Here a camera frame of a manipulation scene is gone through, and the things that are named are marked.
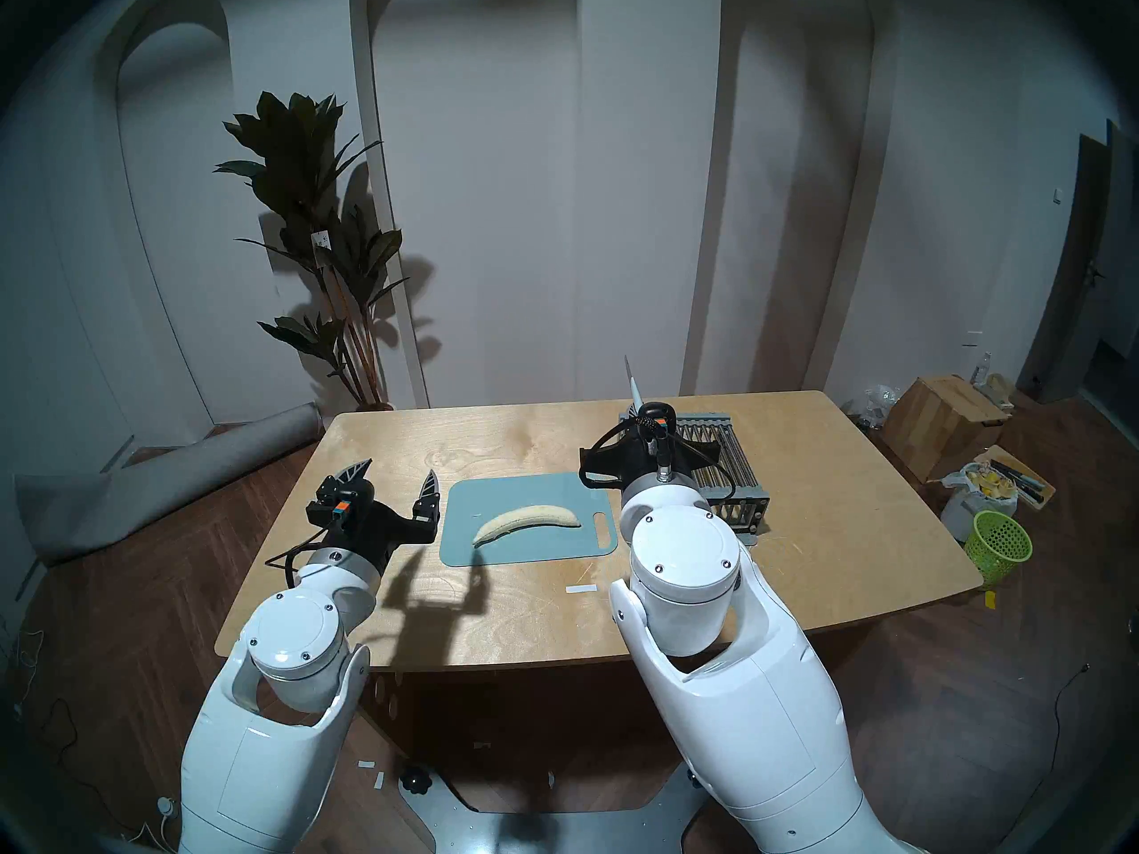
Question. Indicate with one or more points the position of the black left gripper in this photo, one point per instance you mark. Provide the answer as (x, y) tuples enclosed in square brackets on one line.
[(365, 527)]

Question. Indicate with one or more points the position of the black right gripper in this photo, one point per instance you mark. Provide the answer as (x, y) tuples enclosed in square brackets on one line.
[(623, 463)]

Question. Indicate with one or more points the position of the peeled banana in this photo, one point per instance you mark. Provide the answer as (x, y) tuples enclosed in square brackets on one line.
[(525, 521)]

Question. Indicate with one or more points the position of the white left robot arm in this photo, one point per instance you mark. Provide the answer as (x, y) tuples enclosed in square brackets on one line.
[(267, 728)]

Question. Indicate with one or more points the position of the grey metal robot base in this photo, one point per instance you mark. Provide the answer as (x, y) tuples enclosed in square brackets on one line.
[(552, 830)]

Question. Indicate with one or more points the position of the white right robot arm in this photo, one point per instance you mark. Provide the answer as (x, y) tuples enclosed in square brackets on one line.
[(739, 683)]

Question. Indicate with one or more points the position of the blue plastic cutting board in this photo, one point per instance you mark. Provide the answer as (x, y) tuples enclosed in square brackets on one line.
[(534, 554)]

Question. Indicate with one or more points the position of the grey metal rod rack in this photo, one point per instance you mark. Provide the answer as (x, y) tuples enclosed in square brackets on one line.
[(734, 470)]

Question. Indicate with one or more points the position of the rolled grey floor mat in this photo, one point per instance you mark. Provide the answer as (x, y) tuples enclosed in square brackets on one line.
[(160, 487)]

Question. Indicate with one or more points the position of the clear crumpled plastic bag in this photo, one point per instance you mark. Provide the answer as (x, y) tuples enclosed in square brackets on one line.
[(874, 406)]

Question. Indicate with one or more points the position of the black base levelling knob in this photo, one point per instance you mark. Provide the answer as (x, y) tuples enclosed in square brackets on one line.
[(415, 781), (697, 777)]

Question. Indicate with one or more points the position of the plain brown cardboard box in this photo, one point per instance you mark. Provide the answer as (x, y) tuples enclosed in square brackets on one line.
[(943, 421)]

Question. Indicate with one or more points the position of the tall potted green plant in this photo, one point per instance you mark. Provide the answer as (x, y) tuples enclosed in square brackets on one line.
[(302, 167)]

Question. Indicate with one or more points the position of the white bag with peels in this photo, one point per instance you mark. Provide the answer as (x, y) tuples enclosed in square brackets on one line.
[(965, 505)]

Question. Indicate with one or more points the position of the beige crumpled paper bag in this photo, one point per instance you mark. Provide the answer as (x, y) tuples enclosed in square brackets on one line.
[(997, 390)]

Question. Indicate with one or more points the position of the white power plug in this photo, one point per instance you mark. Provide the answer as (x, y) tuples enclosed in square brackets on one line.
[(166, 808)]

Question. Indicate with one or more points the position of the green mesh waste basket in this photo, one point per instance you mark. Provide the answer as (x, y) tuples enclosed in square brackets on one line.
[(998, 548)]

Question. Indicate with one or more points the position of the shallow cardboard tray with tools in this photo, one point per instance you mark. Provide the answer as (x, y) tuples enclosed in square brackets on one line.
[(1028, 479)]

